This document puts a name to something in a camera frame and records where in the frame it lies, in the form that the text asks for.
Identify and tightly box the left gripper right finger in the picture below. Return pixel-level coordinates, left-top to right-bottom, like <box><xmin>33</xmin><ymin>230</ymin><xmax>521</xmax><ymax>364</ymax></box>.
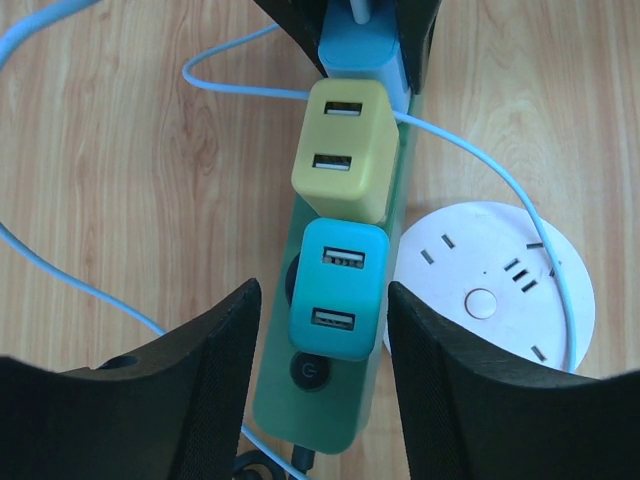
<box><xmin>388</xmin><ymin>282</ymin><xmax>639</xmax><ymax>479</ymax></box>

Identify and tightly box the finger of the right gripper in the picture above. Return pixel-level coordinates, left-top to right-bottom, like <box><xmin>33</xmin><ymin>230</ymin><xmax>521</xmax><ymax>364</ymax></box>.
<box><xmin>394</xmin><ymin>0</ymin><xmax>442</xmax><ymax>93</ymax></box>
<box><xmin>253</xmin><ymin>0</ymin><xmax>328</xmax><ymax>77</ymax></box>

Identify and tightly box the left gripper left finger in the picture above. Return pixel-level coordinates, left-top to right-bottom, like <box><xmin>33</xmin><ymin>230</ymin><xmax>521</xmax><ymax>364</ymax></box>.
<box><xmin>1</xmin><ymin>279</ymin><xmax>261</xmax><ymax>479</ymax></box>

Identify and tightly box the blue charger plug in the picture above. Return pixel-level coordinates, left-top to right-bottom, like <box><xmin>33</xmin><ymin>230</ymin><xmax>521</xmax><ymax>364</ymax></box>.
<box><xmin>318</xmin><ymin>1</ymin><xmax>411</xmax><ymax>113</ymax></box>

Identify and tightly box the yellow charger plug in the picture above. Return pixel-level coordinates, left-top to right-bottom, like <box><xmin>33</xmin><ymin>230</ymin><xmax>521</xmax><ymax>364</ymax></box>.
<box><xmin>291</xmin><ymin>78</ymin><xmax>399</xmax><ymax>225</ymax></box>

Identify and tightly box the green power strip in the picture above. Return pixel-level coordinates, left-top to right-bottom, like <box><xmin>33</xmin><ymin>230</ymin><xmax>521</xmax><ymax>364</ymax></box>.
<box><xmin>253</xmin><ymin>121</ymin><xmax>415</xmax><ymax>454</ymax></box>

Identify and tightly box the pink round power strip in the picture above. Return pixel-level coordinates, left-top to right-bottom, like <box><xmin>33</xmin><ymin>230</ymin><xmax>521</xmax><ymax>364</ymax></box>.
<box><xmin>394</xmin><ymin>201</ymin><xmax>566</xmax><ymax>370</ymax></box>

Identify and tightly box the teal charger plug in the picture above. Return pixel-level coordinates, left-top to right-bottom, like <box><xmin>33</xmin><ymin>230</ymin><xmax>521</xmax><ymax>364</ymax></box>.
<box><xmin>288</xmin><ymin>218</ymin><xmax>390</xmax><ymax>362</ymax></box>

